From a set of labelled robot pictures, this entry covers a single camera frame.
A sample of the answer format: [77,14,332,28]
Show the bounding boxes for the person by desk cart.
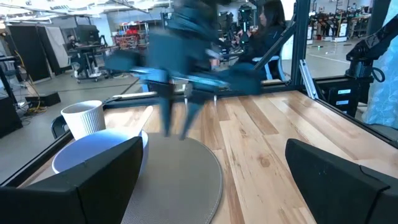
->
[65,34,80,52]

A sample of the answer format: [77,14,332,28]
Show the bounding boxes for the pale blue office chair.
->
[251,55,286,81]

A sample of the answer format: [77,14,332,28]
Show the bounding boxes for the black partition panel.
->
[6,24,71,83]

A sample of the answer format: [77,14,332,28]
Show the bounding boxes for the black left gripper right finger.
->
[285,138,398,224]

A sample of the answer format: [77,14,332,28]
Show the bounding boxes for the silver aluminium bar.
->
[298,58,318,100]

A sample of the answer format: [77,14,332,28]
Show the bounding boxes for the black aluminium table frame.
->
[0,0,398,187]

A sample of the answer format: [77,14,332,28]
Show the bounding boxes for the blue patterned curtain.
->
[361,0,398,130]

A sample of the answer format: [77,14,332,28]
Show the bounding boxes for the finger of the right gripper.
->
[160,93,175,138]
[179,99,203,141]

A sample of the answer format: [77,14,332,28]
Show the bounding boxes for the black control box white labels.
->
[313,76,374,118]

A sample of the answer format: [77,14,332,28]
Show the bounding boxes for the yellow floor cable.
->
[14,49,48,115]

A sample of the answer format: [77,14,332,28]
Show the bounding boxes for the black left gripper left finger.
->
[0,136,144,224]

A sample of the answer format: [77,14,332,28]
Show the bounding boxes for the seated person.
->
[217,0,287,82]

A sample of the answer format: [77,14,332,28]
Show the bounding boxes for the white ribbed cup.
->
[60,100,107,141]

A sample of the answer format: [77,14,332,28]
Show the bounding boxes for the black plastic chair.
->
[50,114,70,139]

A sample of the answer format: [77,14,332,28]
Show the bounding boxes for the black box on floor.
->
[24,91,62,108]

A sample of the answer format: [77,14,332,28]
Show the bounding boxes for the grey round placemat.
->
[119,133,224,224]

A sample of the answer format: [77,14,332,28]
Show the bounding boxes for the red parts shelving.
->
[113,21,150,52]

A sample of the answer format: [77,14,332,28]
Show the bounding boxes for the pale blue ceramic bowl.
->
[52,128,149,175]

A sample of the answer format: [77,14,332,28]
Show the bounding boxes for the black rolling desk cart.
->
[67,24,110,84]

